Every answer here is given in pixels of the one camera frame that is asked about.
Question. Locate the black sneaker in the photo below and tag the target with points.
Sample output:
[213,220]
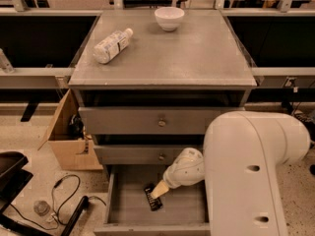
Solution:
[306,120]

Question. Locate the white plastic bottle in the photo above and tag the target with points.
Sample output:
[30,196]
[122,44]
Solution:
[112,45]

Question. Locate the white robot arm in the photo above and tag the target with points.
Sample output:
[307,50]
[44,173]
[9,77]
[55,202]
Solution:
[238,163]

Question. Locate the black chair base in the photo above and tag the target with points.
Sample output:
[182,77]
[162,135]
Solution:
[13,179]

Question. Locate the white ceramic bowl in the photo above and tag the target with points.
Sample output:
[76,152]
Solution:
[169,18]

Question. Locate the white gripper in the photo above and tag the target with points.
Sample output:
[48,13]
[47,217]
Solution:
[172,178]

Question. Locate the grey open bottom drawer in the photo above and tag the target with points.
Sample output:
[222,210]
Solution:
[183,213]

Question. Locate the grey top drawer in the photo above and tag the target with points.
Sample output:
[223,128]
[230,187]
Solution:
[129,120]

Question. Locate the clear plastic cup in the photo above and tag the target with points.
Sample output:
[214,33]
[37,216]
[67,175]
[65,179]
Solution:
[41,207]

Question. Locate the brown cardboard box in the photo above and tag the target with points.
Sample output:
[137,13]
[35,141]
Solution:
[71,153]

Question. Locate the grey middle drawer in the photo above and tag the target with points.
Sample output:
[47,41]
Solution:
[138,154]

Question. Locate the grey drawer cabinet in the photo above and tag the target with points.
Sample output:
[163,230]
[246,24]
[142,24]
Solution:
[197,65]

